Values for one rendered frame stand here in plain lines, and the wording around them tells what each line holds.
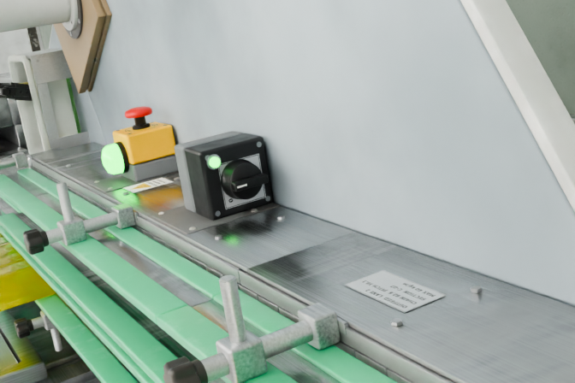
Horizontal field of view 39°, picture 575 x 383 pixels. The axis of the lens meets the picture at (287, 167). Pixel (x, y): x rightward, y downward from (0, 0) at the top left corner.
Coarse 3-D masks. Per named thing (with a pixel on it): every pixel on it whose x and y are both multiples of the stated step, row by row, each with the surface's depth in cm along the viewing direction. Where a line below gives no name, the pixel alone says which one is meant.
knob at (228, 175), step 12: (228, 168) 88; (240, 168) 87; (252, 168) 88; (228, 180) 87; (240, 180) 86; (252, 180) 87; (264, 180) 87; (228, 192) 88; (240, 192) 87; (252, 192) 88
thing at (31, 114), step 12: (12, 60) 161; (24, 60) 152; (12, 72) 166; (24, 72) 167; (36, 96) 153; (24, 108) 168; (36, 108) 154; (24, 120) 169; (36, 120) 170; (24, 132) 169; (36, 132) 170; (36, 144) 170; (48, 144) 157
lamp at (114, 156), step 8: (112, 144) 114; (120, 144) 114; (104, 152) 114; (112, 152) 113; (120, 152) 114; (104, 160) 114; (112, 160) 113; (120, 160) 113; (112, 168) 114; (120, 168) 114; (128, 168) 115
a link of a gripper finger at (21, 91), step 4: (16, 84) 156; (20, 84) 157; (24, 84) 157; (4, 88) 153; (8, 88) 153; (12, 88) 155; (16, 88) 156; (20, 88) 156; (24, 88) 156; (28, 88) 157; (12, 92) 155; (16, 92) 156; (20, 92) 156; (24, 92) 156; (28, 92) 157; (4, 96) 153; (8, 96) 154; (16, 96) 157; (20, 96) 156; (24, 96) 157; (28, 96) 157; (28, 100) 158; (32, 100) 158
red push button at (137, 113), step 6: (138, 108) 116; (144, 108) 115; (150, 108) 116; (126, 114) 115; (132, 114) 114; (138, 114) 114; (144, 114) 115; (150, 114) 116; (138, 120) 116; (144, 120) 116
